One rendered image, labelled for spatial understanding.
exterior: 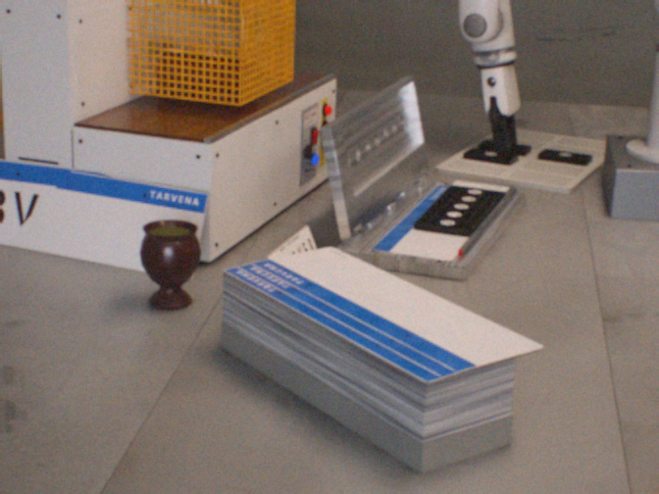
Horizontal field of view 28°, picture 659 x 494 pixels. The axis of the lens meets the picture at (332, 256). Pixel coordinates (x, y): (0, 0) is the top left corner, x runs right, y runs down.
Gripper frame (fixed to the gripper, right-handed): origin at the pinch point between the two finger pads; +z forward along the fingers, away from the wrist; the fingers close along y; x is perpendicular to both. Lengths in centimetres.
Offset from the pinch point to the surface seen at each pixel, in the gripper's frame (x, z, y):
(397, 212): 4, 1, -54
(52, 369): 23, -1, -130
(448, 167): 6.7, 1.2, -17.7
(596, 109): -7, 5, 54
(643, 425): -45, 13, -113
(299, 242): 9, -3, -84
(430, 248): -6, 3, -69
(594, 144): -14.6, 5.7, 14.9
